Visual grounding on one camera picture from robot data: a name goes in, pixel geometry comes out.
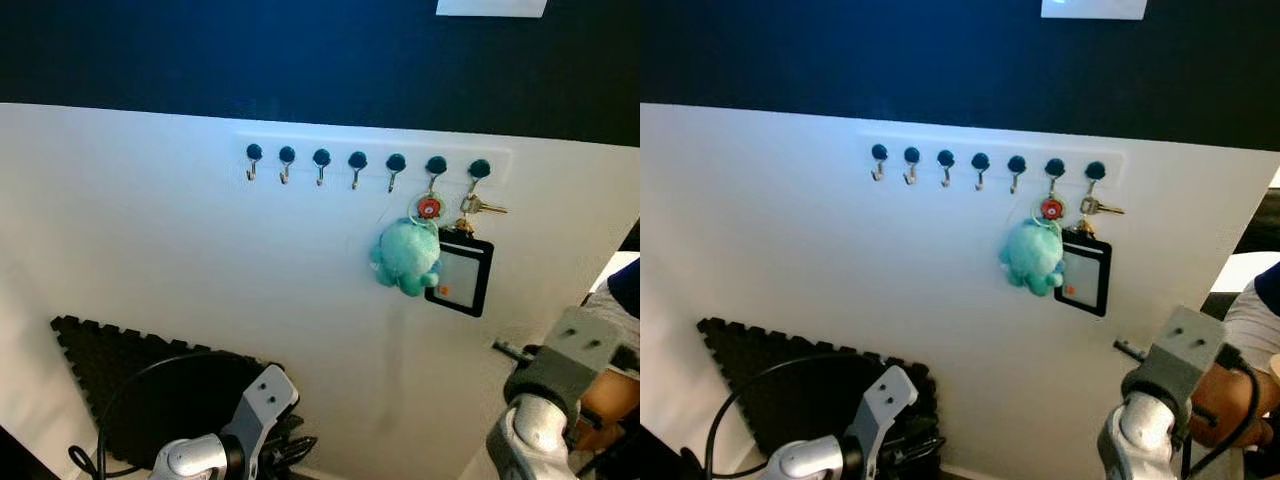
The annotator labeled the black card holder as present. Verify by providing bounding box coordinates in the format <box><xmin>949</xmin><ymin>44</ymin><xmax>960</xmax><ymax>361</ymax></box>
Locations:
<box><xmin>1054</xmin><ymin>229</ymin><xmax>1114</xmax><ymax>319</ymax></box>
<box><xmin>424</xmin><ymin>228</ymin><xmax>496</xmax><ymax>319</ymax></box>

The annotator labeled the black foam puzzle mat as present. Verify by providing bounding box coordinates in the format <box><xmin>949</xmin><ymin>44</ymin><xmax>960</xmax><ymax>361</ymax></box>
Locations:
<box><xmin>49</xmin><ymin>315</ymin><xmax>303</xmax><ymax>473</ymax></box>
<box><xmin>694</xmin><ymin>317</ymin><xmax>943</xmax><ymax>473</ymax></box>

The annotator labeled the red round charm keyring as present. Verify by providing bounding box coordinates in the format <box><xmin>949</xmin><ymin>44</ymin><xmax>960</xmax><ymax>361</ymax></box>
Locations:
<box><xmin>1032</xmin><ymin>193</ymin><xmax>1069</xmax><ymax>227</ymax></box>
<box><xmin>408</xmin><ymin>192</ymin><xmax>447</xmax><ymax>226</ymax></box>

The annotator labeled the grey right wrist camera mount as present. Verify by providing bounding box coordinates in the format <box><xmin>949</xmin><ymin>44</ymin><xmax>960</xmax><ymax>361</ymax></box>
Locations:
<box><xmin>502</xmin><ymin>305</ymin><xmax>624</xmax><ymax>429</ymax></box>
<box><xmin>1121</xmin><ymin>305</ymin><xmax>1244</xmax><ymax>429</ymax></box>

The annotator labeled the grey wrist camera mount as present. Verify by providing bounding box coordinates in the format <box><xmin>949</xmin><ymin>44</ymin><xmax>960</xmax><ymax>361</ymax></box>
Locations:
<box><xmin>502</xmin><ymin>305</ymin><xmax>624</xmax><ymax>429</ymax></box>
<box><xmin>844</xmin><ymin>364</ymin><xmax>920</xmax><ymax>480</ymax></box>
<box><xmin>219</xmin><ymin>363</ymin><xmax>301</xmax><ymax>480</ymax></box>
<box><xmin>1121</xmin><ymin>305</ymin><xmax>1244</xmax><ymax>429</ymax></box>

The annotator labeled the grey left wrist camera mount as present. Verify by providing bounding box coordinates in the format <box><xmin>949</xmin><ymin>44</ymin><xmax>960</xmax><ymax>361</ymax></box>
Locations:
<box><xmin>844</xmin><ymin>364</ymin><xmax>920</xmax><ymax>480</ymax></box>
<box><xmin>219</xmin><ymin>363</ymin><xmax>301</xmax><ymax>480</ymax></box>

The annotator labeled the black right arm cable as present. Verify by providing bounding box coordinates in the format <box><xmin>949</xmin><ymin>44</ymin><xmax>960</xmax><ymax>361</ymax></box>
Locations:
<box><xmin>1185</xmin><ymin>345</ymin><xmax>1263</xmax><ymax>471</ymax></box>

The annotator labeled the teal plush toy keychain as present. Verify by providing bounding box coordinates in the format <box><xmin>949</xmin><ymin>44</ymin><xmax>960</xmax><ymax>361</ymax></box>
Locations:
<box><xmin>997</xmin><ymin>219</ymin><xmax>1067</xmax><ymax>298</ymax></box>
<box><xmin>369</xmin><ymin>219</ymin><xmax>443</xmax><ymax>298</ymax></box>

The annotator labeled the white hook rail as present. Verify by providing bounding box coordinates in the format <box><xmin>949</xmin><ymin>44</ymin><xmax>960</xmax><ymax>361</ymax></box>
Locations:
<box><xmin>235</xmin><ymin>133</ymin><xmax>514</xmax><ymax>193</ymax></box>
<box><xmin>860</xmin><ymin>133</ymin><xmax>1127</xmax><ymax>194</ymax></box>

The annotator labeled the white light switch plate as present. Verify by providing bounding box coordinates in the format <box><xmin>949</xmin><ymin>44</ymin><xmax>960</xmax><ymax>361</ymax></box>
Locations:
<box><xmin>1040</xmin><ymin>0</ymin><xmax>1149</xmax><ymax>21</ymax></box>
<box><xmin>436</xmin><ymin>0</ymin><xmax>549</xmax><ymax>19</ymax></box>

